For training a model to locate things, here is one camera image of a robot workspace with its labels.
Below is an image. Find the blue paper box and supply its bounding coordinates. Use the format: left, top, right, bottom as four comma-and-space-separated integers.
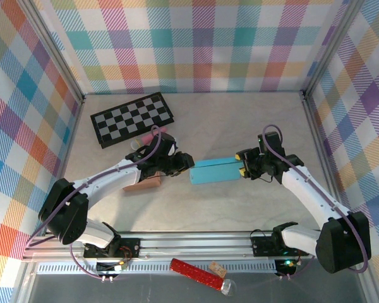
189, 156, 243, 186

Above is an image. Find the pink paper box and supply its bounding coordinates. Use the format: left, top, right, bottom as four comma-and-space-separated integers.
122, 172, 162, 193

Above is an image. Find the pink toy microphone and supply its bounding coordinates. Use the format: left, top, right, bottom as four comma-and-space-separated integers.
130, 128, 168, 151

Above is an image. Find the black grey chessboard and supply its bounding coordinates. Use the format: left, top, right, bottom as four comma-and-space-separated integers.
90, 92, 176, 150

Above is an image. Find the black controller board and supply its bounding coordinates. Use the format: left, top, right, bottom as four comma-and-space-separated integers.
275, 258, 298, 276
95, 261, 128, 276

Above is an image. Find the red glitter toy microphone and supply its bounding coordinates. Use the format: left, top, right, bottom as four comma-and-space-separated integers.
170, 258, 238, 297

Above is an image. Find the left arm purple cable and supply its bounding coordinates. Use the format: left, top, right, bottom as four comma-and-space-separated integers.
25, 125, 165, 280

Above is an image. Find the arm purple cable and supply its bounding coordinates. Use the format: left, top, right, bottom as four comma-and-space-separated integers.
25, 125, 165, 280
262, 124, 372, 280

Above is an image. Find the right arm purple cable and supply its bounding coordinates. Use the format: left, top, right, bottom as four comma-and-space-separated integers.
262, 124, 372, 280

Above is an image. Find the aluminium side rail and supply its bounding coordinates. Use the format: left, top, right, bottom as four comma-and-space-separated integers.
299, 90, 351, 234

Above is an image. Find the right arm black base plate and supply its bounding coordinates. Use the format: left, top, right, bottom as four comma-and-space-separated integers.
251, 229, 310, 257

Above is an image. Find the aluminium mounting rail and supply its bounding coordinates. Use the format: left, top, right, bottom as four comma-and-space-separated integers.
21, 231, 372, 262

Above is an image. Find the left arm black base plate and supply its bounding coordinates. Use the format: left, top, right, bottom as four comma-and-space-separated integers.
83, 237, 141, 260

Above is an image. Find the slotted cable duct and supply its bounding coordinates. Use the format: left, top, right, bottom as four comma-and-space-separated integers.
37, 260, 280, 275

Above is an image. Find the aluminium frame post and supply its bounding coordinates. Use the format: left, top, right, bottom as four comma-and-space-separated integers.
17, 0, 85, 104
301, 0, 364, 97

